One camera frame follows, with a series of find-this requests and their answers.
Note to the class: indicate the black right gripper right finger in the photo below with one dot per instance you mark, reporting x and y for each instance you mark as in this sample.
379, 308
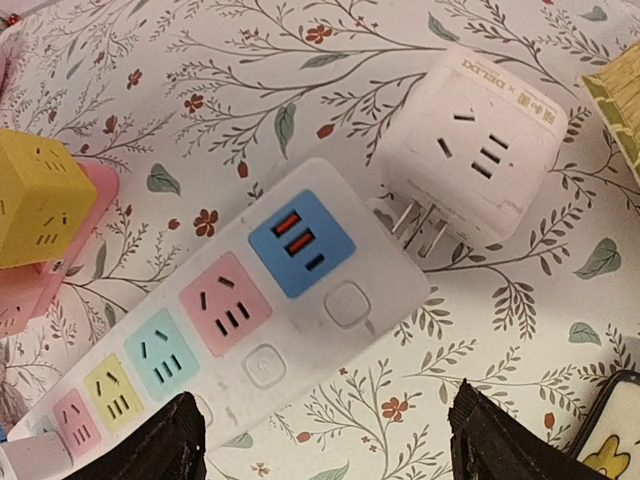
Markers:
487, 443

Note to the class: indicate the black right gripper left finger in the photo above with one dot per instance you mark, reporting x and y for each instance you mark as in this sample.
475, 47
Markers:
169, 445

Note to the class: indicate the small white charger plug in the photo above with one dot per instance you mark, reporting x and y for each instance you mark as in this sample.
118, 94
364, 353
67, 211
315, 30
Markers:
40, 457

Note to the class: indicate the pink cube socket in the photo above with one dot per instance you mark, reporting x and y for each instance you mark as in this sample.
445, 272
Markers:
27, 291

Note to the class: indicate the white multicolour power strip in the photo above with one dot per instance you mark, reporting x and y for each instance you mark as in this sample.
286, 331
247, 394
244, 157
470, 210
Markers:
296, 286

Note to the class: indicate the yellow cube socket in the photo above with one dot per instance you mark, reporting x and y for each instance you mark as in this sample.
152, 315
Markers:
45, 199

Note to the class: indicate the white tiger cube socket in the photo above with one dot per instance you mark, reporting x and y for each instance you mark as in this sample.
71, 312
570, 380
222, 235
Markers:
474, 142

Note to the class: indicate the square floral ceramic plate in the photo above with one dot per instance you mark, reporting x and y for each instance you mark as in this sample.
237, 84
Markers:
608, 440

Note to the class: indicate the yellow woven bamboo tray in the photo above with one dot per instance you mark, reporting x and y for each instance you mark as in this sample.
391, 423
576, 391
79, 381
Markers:
614, 90

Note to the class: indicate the small red dice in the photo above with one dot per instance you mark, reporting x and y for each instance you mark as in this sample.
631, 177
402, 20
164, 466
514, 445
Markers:
10, 19

